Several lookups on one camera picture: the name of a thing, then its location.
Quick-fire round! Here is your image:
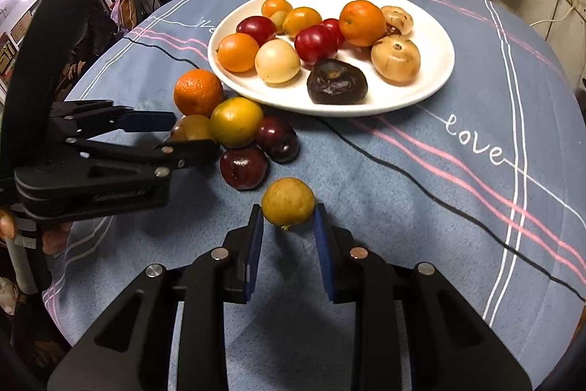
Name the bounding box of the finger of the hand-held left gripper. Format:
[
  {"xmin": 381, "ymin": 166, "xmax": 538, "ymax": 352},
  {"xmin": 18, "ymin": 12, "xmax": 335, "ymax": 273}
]
[
  {"xmin": 49, "ymin": 99, "xmax": 178, "ymax": 140},
  {"xmin": 64, "ymin": 137, "xmax": 220, "ymax": 183}
]

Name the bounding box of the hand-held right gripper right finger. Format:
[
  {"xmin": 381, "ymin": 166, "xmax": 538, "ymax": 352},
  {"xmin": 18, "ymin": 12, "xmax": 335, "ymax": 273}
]
[{"xmin": 312, "ymin": 203, "xmax": 532, "ymax": 391}]

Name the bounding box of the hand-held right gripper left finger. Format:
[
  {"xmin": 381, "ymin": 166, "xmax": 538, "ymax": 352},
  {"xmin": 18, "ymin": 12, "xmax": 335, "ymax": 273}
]
[{"xmin": 48, "ymin": 204, "xmax": 265, "ymax": 391}]

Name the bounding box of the small yellowish brown plum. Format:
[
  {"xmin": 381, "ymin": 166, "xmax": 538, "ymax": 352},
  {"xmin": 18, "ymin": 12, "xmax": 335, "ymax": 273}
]
[{"xmin": 169, "ymin": 114, "xmax": 216, "ymax": 143}]

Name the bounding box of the rough yellow lemon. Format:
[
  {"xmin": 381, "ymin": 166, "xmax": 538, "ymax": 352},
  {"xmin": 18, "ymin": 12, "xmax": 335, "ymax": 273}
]
[{"xmin": 261, "ymin": 177, "xmax": 316, "ymax": 231}]

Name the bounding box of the white oval plate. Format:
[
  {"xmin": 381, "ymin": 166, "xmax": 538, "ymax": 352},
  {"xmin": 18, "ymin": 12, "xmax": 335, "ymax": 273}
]
[{"xmin": 207, "ymin": 0, "xmax": 456, "ymax": 118}]

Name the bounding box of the person's left hand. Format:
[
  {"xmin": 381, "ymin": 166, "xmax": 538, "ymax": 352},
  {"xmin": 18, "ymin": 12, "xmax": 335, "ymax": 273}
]
[{"xmin": 0, "ymin": 210, "xmax": 71, "ymax": 254}]

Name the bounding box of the dark red plum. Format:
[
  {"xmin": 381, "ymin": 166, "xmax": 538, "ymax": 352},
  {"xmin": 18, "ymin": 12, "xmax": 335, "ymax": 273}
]
[{"xmin": 220, "ymin": 145, "xmax": 269, "ymax": 191}]

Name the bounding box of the yellow green citrus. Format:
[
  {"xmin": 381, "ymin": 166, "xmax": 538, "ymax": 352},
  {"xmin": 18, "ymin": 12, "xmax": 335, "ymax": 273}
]
[{"xmin": 209, "ymin": 96, "xmax": 265, "ymax": 149}]

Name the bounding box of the small dark purple plum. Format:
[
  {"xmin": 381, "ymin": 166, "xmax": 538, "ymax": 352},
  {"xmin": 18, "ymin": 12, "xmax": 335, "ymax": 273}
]
[{"xmin": 255, "ymin": 116, "xmax": 300, "ymax": 163}]

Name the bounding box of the blue striped tablecloth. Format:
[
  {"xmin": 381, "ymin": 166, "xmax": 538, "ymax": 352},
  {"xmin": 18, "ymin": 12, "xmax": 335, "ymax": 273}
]
[{"xmin": 43, "ymin": 0, "xmax": 586, "ymax": 391}]

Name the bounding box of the small pale yellow plum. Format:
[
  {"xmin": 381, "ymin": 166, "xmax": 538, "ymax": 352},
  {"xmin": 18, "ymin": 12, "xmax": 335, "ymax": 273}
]
[{"xmin": 269, "ymin": 11, "xmax": 290, "ymax": 34}]

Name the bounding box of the wrinkled dark purple plum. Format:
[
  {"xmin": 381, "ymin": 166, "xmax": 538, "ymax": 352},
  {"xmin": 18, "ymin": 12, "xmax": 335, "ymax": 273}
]
[{"xmin": 306, "ymin": 58, "xmax": 369, "ymax": 105}]

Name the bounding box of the small yellow orange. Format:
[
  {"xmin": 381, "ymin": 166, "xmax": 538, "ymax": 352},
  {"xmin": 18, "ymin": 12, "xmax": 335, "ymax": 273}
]
[{"xmin": 282, "ymin": 7, "xmax": 321, "ymax": 39}]

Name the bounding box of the large tan apple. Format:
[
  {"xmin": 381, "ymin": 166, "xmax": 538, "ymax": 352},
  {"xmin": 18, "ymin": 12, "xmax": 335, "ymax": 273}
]
[{"xmin": 370, "ymin": 34, "xmax": 421, "ymax": 87}]

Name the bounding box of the large orange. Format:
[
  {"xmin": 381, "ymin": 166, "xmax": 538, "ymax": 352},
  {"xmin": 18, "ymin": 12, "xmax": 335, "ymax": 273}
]
[{"xmin": 339, "ymin": 0, "xmax": 386, "ymax": 48}]

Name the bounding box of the tan speckled apple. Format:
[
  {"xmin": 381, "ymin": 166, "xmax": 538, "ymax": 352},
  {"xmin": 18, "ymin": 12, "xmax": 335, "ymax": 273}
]
[{"xmin": 380, "ymin": 5, "xmax": 415, "ymax": 37}]

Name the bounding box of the white cable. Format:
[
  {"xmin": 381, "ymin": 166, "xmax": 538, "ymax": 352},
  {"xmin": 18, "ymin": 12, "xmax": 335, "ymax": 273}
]
[{"xmin": 528, "ymin": 0, "xmax": 578, "ymax": 41}]

